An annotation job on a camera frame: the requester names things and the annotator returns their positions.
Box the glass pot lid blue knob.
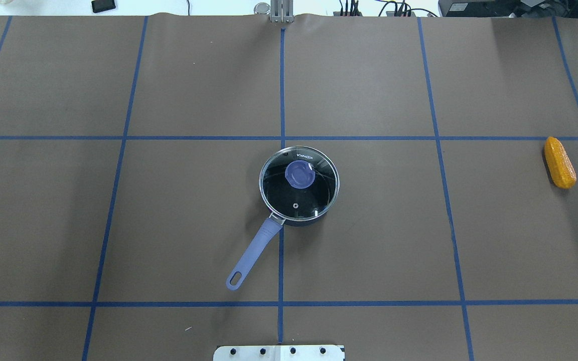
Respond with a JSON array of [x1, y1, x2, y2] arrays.
[[258, 146, 340, 224]]

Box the black device on desk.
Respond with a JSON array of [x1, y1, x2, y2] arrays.
[[90, 0, 116, 14]]

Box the blue saucepan with handle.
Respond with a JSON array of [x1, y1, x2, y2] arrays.
[[226, 146, 340, 291]]

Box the yellow corn cob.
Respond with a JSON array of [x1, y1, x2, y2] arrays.
[[543, 136, 576, 190]]

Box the aluminium frame post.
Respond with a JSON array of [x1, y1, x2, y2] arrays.
[[269, 0, 295, 24]]

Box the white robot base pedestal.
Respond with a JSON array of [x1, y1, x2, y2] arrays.
[[213, 344, 346, 360]]

